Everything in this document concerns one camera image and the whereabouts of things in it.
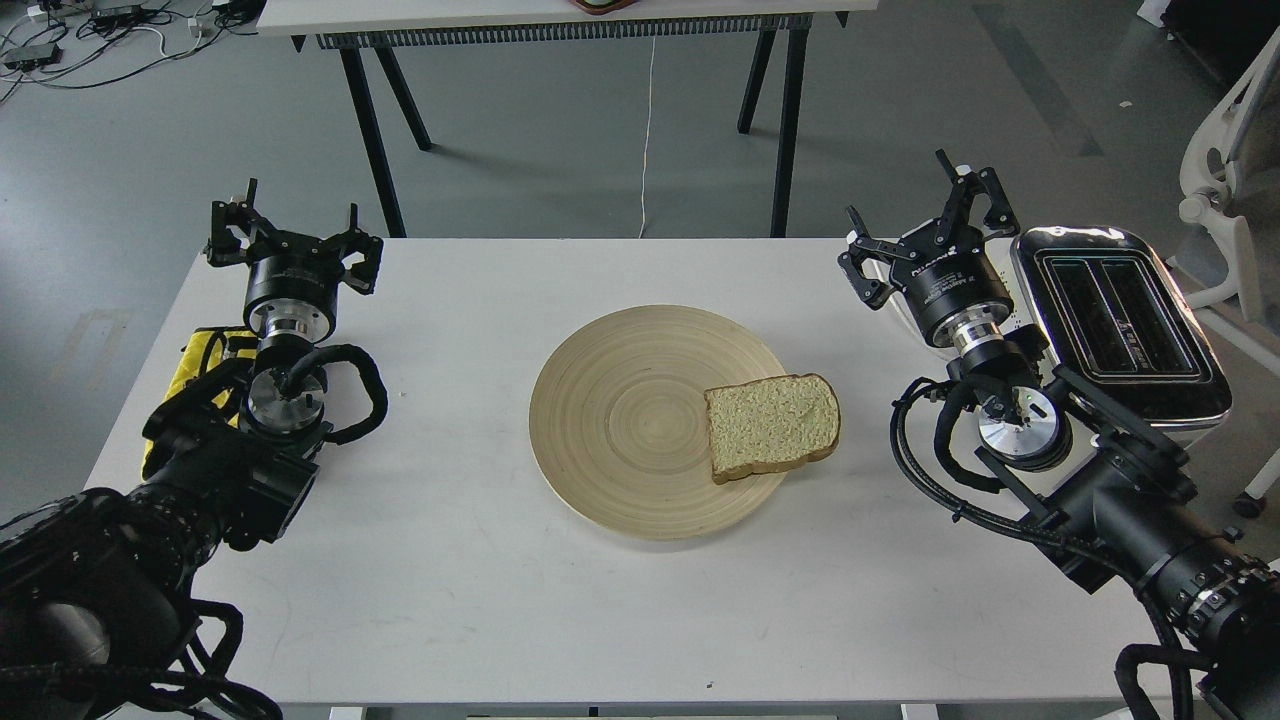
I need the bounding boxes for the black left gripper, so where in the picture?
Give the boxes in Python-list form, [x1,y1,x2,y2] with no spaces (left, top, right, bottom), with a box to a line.
[205,178,383,341]

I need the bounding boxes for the white chrome toaster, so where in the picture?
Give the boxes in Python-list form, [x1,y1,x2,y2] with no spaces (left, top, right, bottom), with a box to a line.
[987,225,1233,445]

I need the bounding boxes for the thin white hanging cable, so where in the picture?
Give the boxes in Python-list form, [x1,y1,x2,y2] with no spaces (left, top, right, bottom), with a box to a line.
[637,36,658,240]

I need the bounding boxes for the brown object on background table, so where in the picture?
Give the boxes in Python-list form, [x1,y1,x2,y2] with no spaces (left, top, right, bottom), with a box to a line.
[570,0,635,15]

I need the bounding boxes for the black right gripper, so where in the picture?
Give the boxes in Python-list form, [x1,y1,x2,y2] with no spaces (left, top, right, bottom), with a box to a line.
[838,149,1021,348]

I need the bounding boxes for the yellow cloth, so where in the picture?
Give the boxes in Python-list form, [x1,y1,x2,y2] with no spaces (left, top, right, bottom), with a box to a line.
[140,325,259,480]

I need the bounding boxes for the white background table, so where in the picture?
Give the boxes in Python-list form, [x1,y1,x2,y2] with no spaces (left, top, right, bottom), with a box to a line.
[255,1,877,238]

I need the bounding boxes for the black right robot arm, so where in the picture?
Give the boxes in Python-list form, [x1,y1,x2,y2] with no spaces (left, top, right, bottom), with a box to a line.
[838,151,1277,719]

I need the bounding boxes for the white office chair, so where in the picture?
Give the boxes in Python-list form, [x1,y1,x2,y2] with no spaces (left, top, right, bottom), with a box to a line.
[1165,26,1280,519]

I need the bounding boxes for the round wooden plate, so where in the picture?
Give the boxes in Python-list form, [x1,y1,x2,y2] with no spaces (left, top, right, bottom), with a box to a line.
[527,304,785,541]

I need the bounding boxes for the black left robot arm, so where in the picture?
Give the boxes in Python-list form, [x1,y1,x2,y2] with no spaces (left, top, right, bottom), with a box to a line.
[1,182,389,719]

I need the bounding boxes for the floor cables and power strips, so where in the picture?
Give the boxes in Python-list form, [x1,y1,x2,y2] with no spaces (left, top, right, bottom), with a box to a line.
[0,0,269,106]

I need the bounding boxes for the slice of bread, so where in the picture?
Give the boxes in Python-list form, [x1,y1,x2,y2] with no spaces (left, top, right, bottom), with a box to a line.
[703,373,842,486]

